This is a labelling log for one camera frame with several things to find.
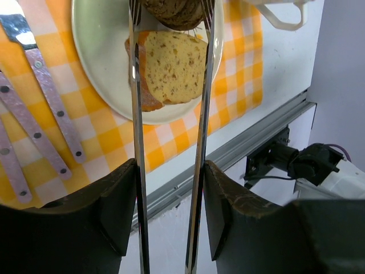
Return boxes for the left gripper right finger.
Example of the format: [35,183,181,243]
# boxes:
[204,161,364,273]

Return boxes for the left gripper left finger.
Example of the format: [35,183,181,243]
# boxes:
[1,159,136,273]

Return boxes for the sliced loaf bread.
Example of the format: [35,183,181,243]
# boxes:
[138,31,207,112]

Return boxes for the metal serving tongs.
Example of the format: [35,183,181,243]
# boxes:
[125,1,216,273]

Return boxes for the brown chocolate muffin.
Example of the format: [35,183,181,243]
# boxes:
[140,0,204,31]

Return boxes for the white ceramic mug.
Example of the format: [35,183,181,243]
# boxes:
[244,0,310,31]

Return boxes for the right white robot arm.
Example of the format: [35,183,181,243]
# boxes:
[289,143,364,200]

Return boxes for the yellow checkered cloth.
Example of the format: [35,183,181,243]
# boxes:
[0,0,264,209]

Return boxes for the green white ceramic plate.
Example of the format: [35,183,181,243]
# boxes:
[71,1,224,125]

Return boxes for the aluminium frame rail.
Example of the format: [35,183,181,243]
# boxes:
[147,91,314,220]

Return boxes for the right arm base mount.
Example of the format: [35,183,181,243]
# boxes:
[242,127,299,189]

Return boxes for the pink handled fork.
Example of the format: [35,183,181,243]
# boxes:
[1,122,33,203]

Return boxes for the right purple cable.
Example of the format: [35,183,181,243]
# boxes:
[325,143,354,162]

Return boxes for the pink handled knife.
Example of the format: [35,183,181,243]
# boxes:
[1,13,86,163]

